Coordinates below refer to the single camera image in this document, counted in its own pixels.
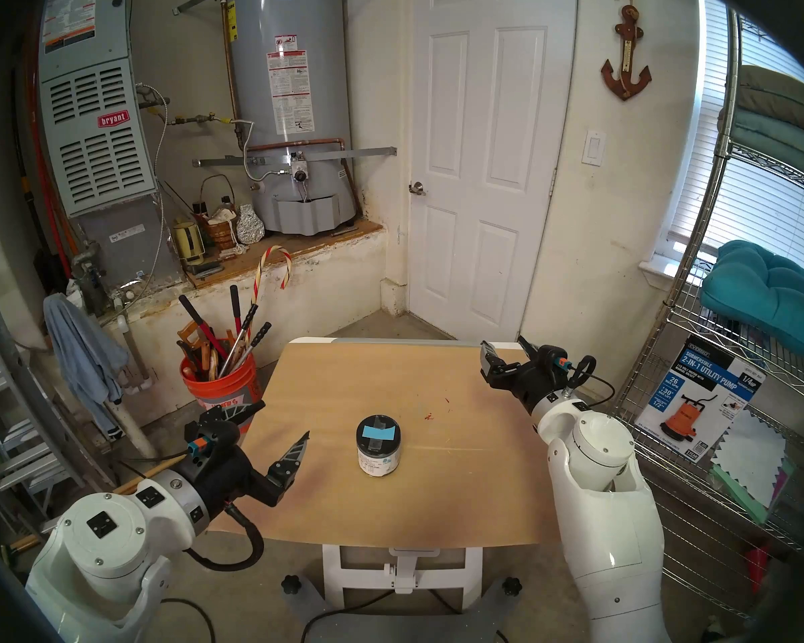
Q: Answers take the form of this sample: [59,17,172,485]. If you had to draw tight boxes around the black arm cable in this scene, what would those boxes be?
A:
[566,355,617,408]
[184,502,267,572]

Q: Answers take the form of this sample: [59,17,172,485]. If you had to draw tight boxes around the olive folded cushion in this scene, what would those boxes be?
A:
[737,66,804,127]

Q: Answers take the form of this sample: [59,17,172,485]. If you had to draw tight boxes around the green paper folder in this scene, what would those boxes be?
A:
[710,464,771,525]

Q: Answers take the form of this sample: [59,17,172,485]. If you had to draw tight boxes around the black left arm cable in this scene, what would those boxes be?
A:
[184,502,267,572]

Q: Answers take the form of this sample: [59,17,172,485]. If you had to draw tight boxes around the black floor cable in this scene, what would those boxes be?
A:
[151,598,216,643]

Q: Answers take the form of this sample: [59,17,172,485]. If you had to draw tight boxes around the teal tufted cushion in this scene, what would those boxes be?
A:
[700,240,804,371]

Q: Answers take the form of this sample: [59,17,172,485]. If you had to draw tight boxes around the blue hanging cloth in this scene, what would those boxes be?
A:
[44,293,129,441]

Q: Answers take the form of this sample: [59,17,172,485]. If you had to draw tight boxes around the white table base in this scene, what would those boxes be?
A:
[281,545,523,643]

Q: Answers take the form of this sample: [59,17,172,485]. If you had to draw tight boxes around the white zigzag edged paper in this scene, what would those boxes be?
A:
[710,407,795,508]

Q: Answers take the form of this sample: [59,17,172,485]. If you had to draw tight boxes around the sage green folded cushion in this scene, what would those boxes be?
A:
[717,106,804,187]

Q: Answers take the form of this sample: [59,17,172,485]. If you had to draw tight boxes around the utility pump cardboard box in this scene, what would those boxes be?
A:
[633,334,768,465]

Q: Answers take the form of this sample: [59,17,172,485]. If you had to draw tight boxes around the black lid with blue tape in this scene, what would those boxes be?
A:
[356,415,403,453]

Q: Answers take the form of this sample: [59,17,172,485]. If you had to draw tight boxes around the yellow kettle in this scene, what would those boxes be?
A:
[172,220,206,266]

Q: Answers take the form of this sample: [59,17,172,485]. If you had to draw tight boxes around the wicker basket with handle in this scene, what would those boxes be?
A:
[198,174,239,251]

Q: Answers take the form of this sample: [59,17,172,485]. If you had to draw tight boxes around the metal water heater strap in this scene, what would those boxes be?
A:
[193,146,397,168]

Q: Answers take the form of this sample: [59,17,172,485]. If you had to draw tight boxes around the wooden handled saw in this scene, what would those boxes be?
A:
[176,320,208,381]

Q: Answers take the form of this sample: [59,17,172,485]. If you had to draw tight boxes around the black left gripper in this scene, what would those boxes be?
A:
[174,399,310,516]

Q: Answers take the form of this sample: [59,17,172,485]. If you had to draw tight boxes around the white window blinds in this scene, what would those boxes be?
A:
[670,0,804,287]

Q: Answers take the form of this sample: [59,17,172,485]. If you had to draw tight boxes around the wooden heater platform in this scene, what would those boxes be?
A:
[184,220,384,287]

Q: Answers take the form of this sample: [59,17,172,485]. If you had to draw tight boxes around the foil wrapped object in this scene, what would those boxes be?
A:
[237,204,267,245]

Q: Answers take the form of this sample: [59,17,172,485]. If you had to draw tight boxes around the wooden broom stick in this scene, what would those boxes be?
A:
[114,454,190,496]

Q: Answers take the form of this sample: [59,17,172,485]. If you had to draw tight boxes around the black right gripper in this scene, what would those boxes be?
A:
[480,336,575,415]

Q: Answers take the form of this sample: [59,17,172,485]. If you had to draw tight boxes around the black grip metal tool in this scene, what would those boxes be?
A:
[221,303,259,374]
[231,322,272,371]

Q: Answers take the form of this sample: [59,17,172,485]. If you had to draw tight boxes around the rusty anchor wall decoration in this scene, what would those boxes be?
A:
[601,0,653,101]

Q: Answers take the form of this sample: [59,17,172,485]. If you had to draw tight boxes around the white jar of blue paint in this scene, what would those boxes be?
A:
[357,444,401,477]

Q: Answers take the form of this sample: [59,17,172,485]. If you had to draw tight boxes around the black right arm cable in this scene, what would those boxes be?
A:
[566,355,617,408]

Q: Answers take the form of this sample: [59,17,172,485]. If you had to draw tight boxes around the gray water heater tank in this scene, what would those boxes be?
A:
[224,0,359,236]

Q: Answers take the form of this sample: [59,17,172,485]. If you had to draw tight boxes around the chrome wire shelf rack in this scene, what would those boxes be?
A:
[610,9,804,622]

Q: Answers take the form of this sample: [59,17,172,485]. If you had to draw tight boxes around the gray Bryant furnace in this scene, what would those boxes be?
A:
[37,0,185,291]

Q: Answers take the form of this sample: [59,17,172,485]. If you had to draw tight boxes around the orange plastic bucket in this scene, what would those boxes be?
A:
[180,354,261,441]

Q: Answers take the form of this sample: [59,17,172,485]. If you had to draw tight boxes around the red object on shelf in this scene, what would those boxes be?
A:
[744,545,771,595]

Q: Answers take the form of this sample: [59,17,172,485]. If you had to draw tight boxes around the white panel door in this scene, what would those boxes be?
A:
[407,0,580,344]

